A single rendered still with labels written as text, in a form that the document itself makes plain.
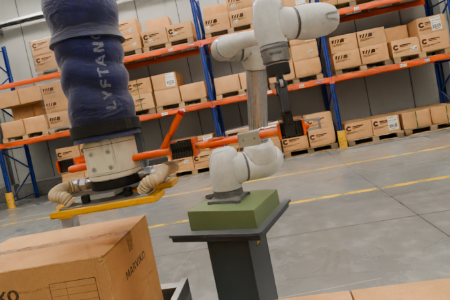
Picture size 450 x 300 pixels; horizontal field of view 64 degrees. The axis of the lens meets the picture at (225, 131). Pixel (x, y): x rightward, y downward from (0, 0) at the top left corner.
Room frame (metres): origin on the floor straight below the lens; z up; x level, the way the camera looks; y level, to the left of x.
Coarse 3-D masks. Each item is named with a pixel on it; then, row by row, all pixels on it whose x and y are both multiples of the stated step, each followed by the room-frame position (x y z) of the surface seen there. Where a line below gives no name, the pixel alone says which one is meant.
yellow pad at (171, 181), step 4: (168, 180) 1.28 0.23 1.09; (172, 180) 1.26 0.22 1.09; (176, 180) 1.30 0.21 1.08; (160, 184) 1.24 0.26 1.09; (164, 184) 1.24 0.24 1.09; (168, 184) 1.23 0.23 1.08; (172, 184) 1.24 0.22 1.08; (132, 188) 1.26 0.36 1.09; (136, 188) 1.25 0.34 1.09; (152, 188) 1.24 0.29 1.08; (156, 188) 1.24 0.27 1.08; (160, 188) 1.24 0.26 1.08; (164, 188) 1.24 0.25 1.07
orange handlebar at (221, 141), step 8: (224, 136) 1.19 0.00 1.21; (232, 136) 1.17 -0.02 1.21; (264, 136) 1.12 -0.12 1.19; (272, 136) 1.12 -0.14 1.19; (200, 144) 1.14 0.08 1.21; (208, 144) 1.14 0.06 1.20; (216, 144) 1.14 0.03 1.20; (224, 144) 1.14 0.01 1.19; (144, 152) 1.21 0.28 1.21; (152, 152) 1.16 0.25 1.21; (160, 152) 1.16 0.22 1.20; (168, 152) 1.15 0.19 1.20; (80, 160) 1.49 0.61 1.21; (136, 160) 1.17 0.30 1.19; (72, 168) 1.19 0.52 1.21; (80, 168) 1.19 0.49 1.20
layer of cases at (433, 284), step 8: (432, 280) 1.27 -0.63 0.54; (440, 280) 1.26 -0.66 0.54; (448, 280) 1.25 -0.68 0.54; (368, 288) 1.30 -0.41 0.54; (376, 288) 1.29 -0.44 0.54; (384, 288) 1.28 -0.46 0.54; (392, 288) 1.27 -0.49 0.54; (400, 288) 1.26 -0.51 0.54; (408, 288) 1.25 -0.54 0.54; (416, 288) 1.24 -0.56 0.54; (424, 288) 1.23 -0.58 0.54; (432, 288) 1.22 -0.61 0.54; (440, 288) 1.21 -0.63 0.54; (448, 288) 1.20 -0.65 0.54; (304, 296) 1.33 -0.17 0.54; (312, 296) 1.32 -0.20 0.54; (320, 296) 1.31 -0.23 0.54; (328, 296) 1.30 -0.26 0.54; (336, 296) 1.29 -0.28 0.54; (344, 296) 1.28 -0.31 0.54; (352, 296) 1.28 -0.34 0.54; (360, 296) 1.26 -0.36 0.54; (368, 296) 1.25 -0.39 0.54; (376, 296) 1.24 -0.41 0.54; (384, 296) 1.23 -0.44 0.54; (392, 296) 1.22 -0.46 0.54; (400, 296) 1.21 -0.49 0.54; (408, 296) 1.20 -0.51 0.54; (416, 296) 1.20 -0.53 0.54; (424, 296) 1.19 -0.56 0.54; (432, 296) 1.18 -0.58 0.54; (440, 296) 1.17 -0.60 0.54; (448, 296) 1.16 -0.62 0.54
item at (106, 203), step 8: (128, 192) 1.09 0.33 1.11; (136, 192) 1.13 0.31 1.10; (152, 192) 1.10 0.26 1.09; (160, 192) 1.10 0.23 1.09; (88, 200) 1.11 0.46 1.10; (96, 200) 1.12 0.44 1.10; (104, 200) 1.10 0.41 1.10; (112, 200) 1.08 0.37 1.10; (120, 200) 1.07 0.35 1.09; (128, 200) 1.06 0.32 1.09; (136, 200) 1.05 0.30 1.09; (144, 200) 1.05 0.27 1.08; (152, 200) 1.05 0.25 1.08; (64, 208) 1.09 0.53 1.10; (72, 208) 1.09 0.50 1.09; (80, 208) 1.07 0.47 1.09; (88, 208) 1.07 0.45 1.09; (96, 208) 1.07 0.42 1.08; (104, 208) 1.06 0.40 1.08; (112, 208) 1.06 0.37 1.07; (56, 216) 1.08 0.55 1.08; (64, 216) 1.08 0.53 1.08
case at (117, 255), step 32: (96, 224) 1.43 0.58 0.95; (128, 224) 1.33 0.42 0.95; (0, 256) 1.24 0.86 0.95; (32, 256) 1.17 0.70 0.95; (64, 256) 1.10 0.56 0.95; (96, 256) 1.05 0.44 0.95; (128, 256) 1.20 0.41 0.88; (0, 288) 1.08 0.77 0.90; (32, 288) 1.07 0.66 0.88; (64, 288) 1.06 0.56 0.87; (96, 288) 1.05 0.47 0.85; (128, 288) 1.15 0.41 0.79; (160, 288) 1.43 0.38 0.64
